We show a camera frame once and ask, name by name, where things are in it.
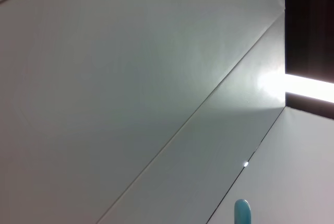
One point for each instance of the blue scissors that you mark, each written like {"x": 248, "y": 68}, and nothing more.
{"x": 242, "y": 212}

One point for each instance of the bright ceiling light strip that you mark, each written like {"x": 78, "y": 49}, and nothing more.
{"x": 308, "y": 88}

